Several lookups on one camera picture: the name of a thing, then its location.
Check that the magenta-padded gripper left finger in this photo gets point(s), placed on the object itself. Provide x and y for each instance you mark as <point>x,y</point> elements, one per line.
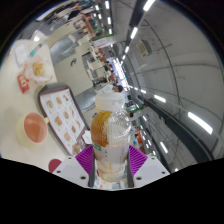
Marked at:
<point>85,160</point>

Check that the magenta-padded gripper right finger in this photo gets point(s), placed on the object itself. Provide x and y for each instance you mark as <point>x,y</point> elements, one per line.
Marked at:
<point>137,160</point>

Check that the clear tea bottle white cap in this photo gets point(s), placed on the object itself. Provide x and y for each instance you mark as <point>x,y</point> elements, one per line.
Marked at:
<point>111,140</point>

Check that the white paper napkin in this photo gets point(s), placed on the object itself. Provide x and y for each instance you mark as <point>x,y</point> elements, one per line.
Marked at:
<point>87,137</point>

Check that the flat round red coaster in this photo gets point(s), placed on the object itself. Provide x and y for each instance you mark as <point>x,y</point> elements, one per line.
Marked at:
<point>55,165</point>

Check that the dark food tray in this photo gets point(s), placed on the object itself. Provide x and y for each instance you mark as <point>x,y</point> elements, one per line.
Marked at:
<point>63,118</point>

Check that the printed tray liner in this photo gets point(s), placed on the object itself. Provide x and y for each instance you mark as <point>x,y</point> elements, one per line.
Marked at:
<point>63,116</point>

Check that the yellow mug pink inside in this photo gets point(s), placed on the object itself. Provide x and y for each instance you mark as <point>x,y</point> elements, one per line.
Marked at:
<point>33,128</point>

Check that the ceiling lights group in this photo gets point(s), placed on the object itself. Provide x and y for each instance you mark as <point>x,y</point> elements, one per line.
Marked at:
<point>200,122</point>

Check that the person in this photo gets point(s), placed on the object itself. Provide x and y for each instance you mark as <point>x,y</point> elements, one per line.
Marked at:
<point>117,88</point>

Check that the beige chairs group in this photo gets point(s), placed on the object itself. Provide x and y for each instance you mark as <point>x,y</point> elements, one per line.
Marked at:
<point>71,71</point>

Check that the red sauce packet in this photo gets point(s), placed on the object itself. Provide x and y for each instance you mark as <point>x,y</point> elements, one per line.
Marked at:
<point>23,83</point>

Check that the paper food wrapper bag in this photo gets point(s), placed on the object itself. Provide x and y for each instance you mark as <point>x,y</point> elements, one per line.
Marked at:
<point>38,70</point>

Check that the ceiling air conditioner unit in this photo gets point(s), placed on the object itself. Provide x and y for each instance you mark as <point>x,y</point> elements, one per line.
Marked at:
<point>143,48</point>

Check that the small teal bottle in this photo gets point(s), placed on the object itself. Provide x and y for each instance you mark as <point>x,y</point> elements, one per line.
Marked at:
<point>35,50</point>

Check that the white paper receipt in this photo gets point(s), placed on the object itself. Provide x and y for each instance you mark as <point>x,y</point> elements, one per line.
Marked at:
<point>20,53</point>

